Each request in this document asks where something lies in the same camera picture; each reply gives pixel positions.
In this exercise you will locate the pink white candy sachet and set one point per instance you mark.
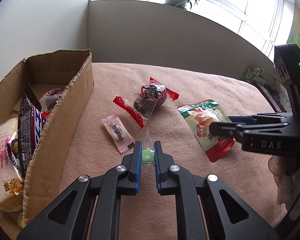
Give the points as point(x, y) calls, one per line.
point(121, 137)

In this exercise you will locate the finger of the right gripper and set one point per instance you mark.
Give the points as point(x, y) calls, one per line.
point(250, 133)
point(263, 118)

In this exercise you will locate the snickers bar wrapper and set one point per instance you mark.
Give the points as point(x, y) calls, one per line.
point(30, 126)

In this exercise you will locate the green white small box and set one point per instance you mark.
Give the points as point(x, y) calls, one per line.
point(251, 73)

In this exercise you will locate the white lace cloth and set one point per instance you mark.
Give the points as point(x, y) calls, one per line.
point(281, 96)

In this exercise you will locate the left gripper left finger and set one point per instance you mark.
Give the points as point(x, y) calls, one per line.
point(89, 208)

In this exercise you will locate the window frame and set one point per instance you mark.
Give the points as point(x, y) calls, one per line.
point(263, 23)

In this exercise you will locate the pink blanket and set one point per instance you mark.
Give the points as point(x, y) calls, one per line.
point(93, 152)

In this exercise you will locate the red clear snack packet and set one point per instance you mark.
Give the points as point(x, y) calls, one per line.
point(50, 98)

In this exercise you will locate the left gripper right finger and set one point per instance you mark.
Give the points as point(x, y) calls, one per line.
point(206, 207)

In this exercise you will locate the red dark jujube snack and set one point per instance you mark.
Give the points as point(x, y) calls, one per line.
point(150, 97)

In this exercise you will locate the red white snack pouch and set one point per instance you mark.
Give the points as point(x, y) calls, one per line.
point(199, 116)

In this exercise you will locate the clear green candy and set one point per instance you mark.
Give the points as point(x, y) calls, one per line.
point(147, 154)

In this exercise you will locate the bagged sliced bread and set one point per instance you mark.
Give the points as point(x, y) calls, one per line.
point(11, 184)

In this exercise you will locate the cardboard box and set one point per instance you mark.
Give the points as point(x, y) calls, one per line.
point(69, 68)

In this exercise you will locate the right hand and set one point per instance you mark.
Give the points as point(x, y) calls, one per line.
point(288, 184)

